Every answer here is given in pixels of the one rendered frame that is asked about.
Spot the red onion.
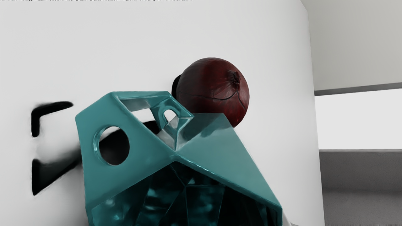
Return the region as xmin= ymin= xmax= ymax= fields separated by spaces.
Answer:
xmin=175 ymin=57 xmax=250 ymax=128

